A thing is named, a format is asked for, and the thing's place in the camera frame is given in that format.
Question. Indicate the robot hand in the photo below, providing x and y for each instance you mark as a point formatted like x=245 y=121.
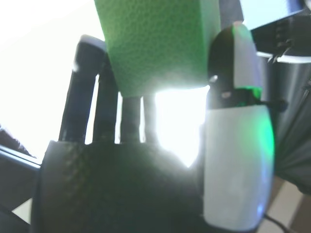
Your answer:
x=126 y=189

